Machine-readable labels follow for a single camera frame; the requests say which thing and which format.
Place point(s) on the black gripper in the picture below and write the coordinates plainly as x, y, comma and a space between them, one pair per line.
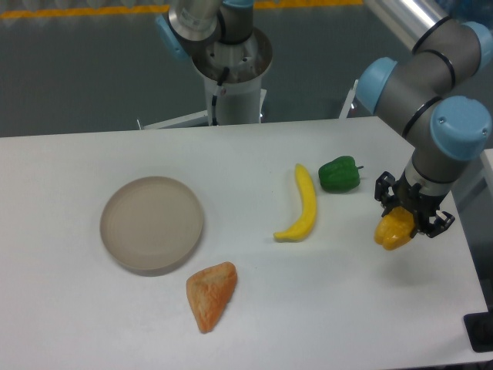
428, 220

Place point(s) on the yellow bell pepper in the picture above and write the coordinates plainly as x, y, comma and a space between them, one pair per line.
394, 229

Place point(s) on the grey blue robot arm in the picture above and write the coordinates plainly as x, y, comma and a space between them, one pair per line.
414, 99

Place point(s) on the green bell pepper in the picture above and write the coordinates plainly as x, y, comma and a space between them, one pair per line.
340, 175

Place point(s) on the beige round plate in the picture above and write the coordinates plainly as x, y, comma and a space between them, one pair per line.
152, 226

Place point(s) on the yellow banana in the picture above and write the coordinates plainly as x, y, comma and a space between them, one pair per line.
302, 227

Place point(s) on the black object at table edge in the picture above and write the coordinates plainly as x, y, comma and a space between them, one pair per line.
479, 330

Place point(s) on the orange triangular bread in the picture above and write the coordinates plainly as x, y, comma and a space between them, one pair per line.
209, 292

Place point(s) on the white bracket behind table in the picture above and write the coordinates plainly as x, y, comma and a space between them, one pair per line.
348, 100

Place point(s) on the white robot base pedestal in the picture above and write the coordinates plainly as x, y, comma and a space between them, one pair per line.
232, 80

